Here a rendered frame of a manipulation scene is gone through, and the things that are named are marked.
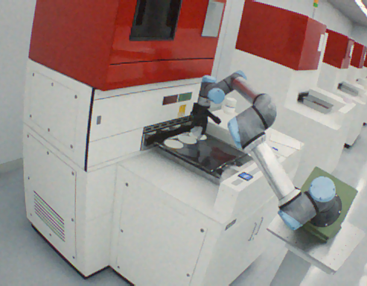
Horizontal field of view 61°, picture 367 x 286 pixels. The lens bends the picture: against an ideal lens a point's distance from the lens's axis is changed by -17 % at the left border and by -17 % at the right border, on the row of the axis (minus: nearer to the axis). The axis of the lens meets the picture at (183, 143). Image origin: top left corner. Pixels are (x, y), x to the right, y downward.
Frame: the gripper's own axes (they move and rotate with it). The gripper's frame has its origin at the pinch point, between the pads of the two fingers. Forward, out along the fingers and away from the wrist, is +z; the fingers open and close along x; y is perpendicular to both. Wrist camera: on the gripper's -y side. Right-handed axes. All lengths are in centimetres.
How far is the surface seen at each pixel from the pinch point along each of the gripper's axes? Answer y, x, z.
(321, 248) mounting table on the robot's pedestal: -32, 90, 6
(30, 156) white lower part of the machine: 97, -19, 28
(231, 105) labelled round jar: -29.0, -29.0, -10.6
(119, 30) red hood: 56, 27, -59
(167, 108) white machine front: 19.9, -4.6, -13.9
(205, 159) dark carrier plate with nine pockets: 4.0, 21.8, 0.6
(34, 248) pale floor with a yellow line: 97, -2, 91
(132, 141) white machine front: 38.4, 9.3, -0.7
